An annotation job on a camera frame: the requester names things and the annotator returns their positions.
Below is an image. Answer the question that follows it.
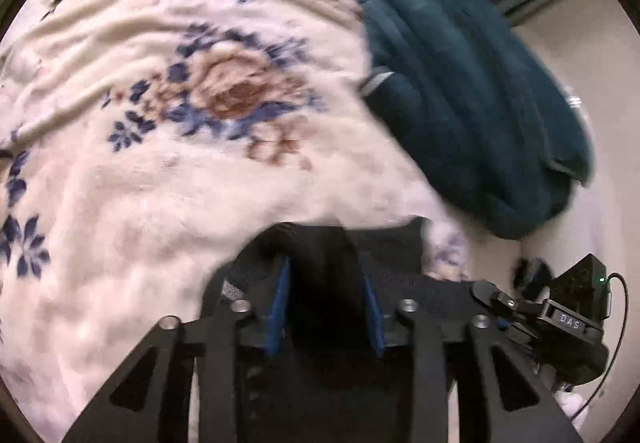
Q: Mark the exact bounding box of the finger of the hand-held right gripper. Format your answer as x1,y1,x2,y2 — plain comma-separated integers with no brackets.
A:
470,280,543,341

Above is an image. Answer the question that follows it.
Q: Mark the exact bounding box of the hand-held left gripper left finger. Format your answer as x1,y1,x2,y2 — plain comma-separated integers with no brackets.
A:
62,255,292,443

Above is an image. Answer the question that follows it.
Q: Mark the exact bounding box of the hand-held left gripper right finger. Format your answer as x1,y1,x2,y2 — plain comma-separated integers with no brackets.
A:
362,273,585,443

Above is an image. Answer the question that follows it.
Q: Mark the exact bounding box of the dark striped sweater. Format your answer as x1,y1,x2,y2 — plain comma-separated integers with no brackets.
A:
199,218,483,443

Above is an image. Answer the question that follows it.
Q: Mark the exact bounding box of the teal folded quilt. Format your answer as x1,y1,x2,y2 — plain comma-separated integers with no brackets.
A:
336,0,597,242

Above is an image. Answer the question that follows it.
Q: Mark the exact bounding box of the floral bed blanket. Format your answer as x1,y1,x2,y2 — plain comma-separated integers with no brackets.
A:
0,0,473,429

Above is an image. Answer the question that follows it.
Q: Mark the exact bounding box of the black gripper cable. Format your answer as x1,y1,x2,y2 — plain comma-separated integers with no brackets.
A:
570,273,629,421

